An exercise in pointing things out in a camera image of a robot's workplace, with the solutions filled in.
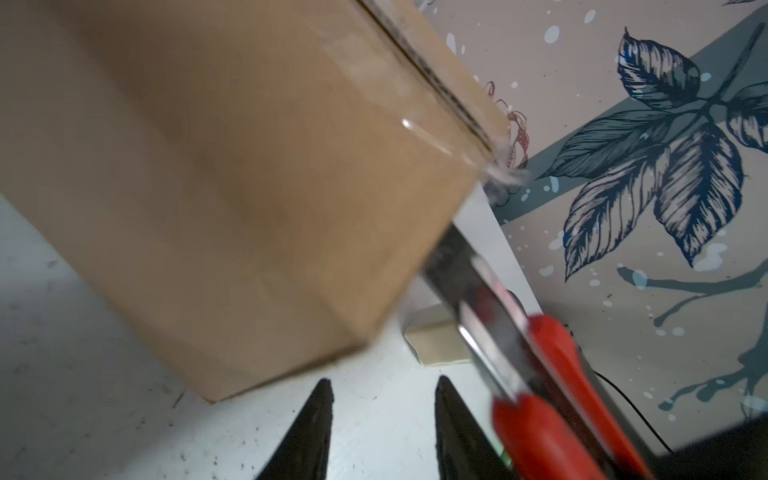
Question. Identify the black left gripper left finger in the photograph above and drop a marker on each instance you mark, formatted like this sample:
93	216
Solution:
303	453

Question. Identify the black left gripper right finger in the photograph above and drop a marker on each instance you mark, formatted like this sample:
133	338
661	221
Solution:
463	450

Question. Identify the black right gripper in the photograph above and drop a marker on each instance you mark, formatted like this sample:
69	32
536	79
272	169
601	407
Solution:
738	453

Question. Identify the red black utility knife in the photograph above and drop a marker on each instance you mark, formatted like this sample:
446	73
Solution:
550	418

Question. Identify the brown cardboard express box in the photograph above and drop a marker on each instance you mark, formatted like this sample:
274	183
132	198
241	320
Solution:
252	184

